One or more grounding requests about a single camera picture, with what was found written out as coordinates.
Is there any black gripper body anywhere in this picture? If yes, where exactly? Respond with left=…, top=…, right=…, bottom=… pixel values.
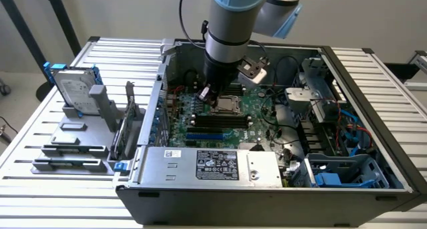
left=202, top=55, right=246, bottom=100

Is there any silver CPU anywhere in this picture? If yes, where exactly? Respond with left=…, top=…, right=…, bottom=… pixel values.
left=217, top=96, right=240, bottom=108

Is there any black RAM slot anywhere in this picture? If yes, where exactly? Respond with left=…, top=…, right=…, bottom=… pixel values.
left=192, top=122, right=249, bottom=130
left=193, top=119, right=250, bottom=127
left=194, top=113, right=252, bottom=120
left=193, top=116, right=250, bottom=123

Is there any black expansion slot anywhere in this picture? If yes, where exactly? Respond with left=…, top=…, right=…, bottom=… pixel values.
left=185, top=127, right=225, bottom=135

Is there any blue expansion slot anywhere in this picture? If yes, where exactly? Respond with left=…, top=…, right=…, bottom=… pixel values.
left=184, top=133, right=224, bottom=141

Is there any green motherboard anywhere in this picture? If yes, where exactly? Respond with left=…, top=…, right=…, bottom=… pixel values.
left=165, top=83, right=296, bottom=151

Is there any small silver chipset heatsink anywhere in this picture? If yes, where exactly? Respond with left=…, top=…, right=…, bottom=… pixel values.
left=238, top=142, right=265, bottom=152

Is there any graphics card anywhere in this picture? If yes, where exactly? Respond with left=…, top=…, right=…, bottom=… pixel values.
left=109, top=80, right=138, bottom=161

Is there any silver power supply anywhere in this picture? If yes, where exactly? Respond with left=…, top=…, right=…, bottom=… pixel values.
left=130, top=145, right=288, bottom=189

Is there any silver metal disk bay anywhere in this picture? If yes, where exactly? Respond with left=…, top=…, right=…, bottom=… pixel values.
left=283, top=57, right=339, bottom=124

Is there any grey parts rack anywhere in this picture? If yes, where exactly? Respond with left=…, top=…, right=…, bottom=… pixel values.
left=29, top=84, right=148, bottom=175

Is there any open black PC case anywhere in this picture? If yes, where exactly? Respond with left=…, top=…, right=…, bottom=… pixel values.
left=113, top=38, right=421, bottom=227

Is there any grey and blue drive cage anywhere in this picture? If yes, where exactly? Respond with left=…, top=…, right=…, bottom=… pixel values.
left=301, top=152, right=392, bottom=189

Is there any RAM stick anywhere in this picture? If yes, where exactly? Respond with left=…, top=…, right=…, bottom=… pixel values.
left=32, top=158, right=104, bottom=166

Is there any black tripod stand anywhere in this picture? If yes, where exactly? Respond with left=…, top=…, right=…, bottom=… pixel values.
left=0, top=0, right=82, bottom=102

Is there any CPU socket with metal frame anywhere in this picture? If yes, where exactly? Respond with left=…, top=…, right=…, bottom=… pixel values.
left=208, top=94, right=245, bottom=117

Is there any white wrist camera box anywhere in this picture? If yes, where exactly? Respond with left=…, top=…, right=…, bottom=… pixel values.
left=236, top=58, right=268, bottom=85

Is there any black wire loop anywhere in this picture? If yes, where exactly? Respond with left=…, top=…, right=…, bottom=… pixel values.
left=258, top=55, right=301, bottom=126

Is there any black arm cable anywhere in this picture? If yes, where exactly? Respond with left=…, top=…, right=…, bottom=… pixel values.
left=177, top=0, right=209, bottom=49

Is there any hard disk with blue bracket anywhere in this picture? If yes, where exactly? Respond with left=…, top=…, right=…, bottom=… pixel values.
left=42, top=61, right=102, bottom=118

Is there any blue wire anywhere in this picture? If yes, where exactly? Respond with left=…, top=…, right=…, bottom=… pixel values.
left=335, top=108, right=375, bottom=156

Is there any red wire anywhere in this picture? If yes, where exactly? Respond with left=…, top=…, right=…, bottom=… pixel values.
left=345, top=125, right=373, bottom=151

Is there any black cable beside table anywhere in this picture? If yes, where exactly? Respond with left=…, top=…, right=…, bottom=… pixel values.
left=0, top=115, right=20, bottom=143

